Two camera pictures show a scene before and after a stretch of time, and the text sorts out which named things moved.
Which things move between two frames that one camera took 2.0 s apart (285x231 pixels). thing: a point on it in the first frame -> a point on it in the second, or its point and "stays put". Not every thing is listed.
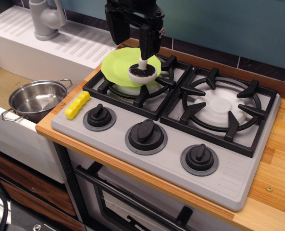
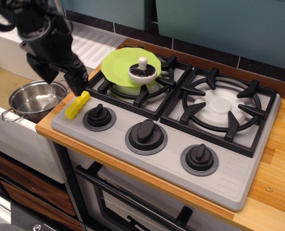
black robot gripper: (142, 12) -> (50, 39)
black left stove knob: (99, 119) stays put
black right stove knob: (199, 160) stays put
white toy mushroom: (142, 73) stays put
